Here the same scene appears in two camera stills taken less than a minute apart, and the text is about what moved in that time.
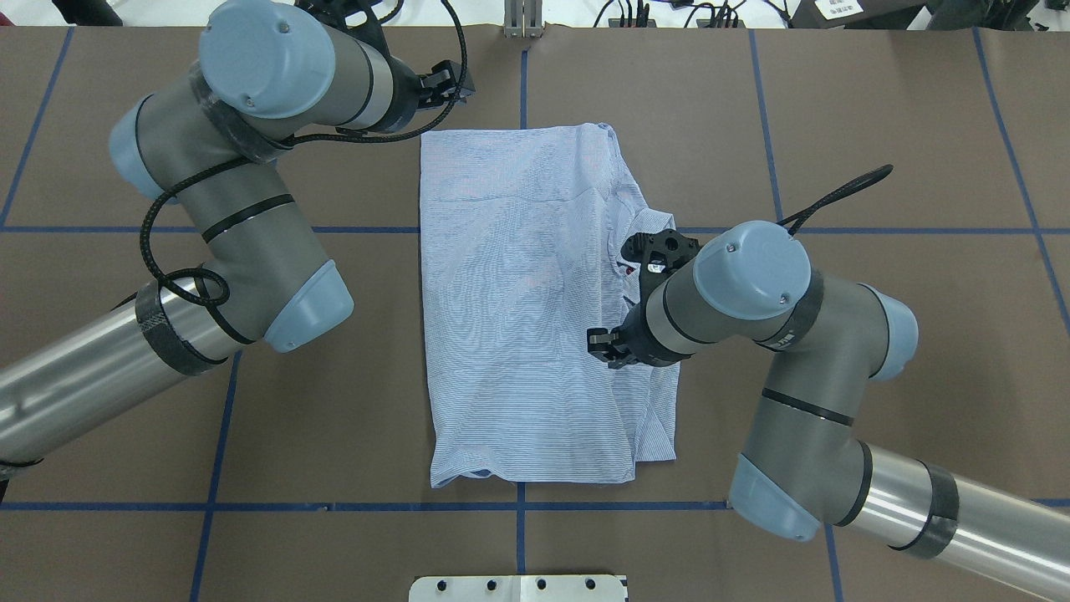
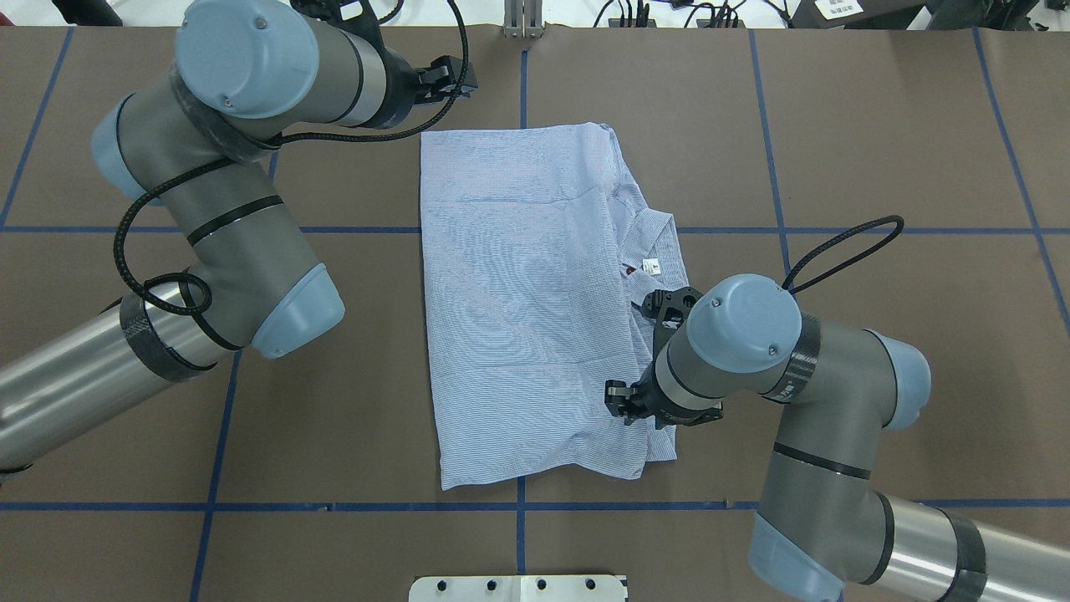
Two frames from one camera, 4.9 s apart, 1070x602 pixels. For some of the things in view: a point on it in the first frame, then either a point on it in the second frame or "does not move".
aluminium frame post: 523,19 does not move
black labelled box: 864,14 does not move
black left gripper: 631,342 to 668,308
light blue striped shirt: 522,235 does not move
